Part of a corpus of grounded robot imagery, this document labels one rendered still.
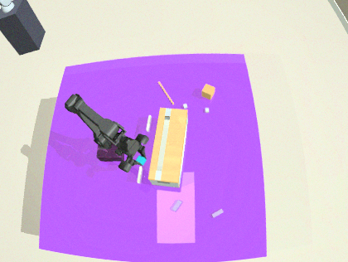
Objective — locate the orange cube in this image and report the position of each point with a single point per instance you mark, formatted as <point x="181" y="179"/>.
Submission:
<point x="208" y="91"/>

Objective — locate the teal block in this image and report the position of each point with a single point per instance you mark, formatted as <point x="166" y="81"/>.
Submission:
<point x="141" y="159"/>

